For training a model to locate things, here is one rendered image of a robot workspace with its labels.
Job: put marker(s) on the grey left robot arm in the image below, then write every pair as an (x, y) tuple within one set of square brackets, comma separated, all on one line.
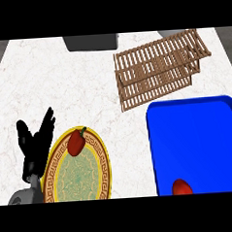
[(30, 193)]

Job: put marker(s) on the pale grey appliance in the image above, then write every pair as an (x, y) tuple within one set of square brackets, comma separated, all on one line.
[(172, 32)]

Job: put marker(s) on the blue tray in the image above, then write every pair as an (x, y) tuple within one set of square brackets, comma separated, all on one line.
[(196, 145)]

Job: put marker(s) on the yellow patterned plate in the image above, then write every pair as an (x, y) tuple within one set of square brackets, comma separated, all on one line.
[(79, 170)]

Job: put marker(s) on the dark grey appliance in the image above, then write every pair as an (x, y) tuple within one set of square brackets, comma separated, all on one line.
[(91, 42)]

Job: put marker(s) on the red can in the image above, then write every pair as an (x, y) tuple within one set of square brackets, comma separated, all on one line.
[(182, 187)]

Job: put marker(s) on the red bell pepper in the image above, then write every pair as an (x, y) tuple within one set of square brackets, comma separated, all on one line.
[(76, 143)]

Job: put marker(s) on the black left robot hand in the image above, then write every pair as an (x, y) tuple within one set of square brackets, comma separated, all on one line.
[(34, 149)]

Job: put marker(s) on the brown wooden tiered shelf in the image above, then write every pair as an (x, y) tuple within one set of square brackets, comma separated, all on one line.
[(157, 68)]

